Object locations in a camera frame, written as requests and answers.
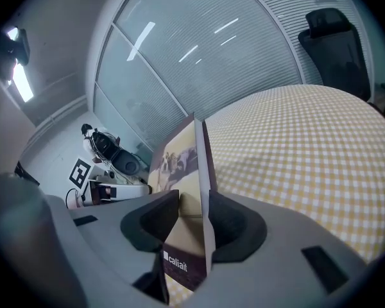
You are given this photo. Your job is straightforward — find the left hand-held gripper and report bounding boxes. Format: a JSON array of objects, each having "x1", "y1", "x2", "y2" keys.
[{"x1": 68, "y1": 157, "x2": 152, "y2": 205}]

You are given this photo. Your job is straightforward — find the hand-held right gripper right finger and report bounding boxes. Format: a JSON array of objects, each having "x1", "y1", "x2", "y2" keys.
[{"x1": 185, "y1": 190, "x2": 370, "y2": 308}]

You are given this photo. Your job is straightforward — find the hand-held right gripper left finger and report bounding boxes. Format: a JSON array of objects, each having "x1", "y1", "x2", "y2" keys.
[{"x1": 46, "y1": 189, "x2": 181, "y2": 308}]

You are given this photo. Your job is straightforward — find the black office chair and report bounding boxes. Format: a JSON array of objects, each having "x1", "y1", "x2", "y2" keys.
[{"x1": 297, "y1": 7, "x2": 385, "y2": 118}]

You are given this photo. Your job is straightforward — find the brown cover book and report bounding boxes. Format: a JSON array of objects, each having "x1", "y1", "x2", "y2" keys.
[{"x1": 146, "y1": 112, "x2": 219, "y2": 293}]

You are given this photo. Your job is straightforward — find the ceiling light panel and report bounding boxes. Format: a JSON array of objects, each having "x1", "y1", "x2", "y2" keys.
[{"x1": 6, "y1": 27, "x2": 35, "y2": 103}]

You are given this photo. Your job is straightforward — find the yellow checked tablecloth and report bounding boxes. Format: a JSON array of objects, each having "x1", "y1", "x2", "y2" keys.
[{"x1": 165, "y1": 83, "x2": 385, "y2": 305}]

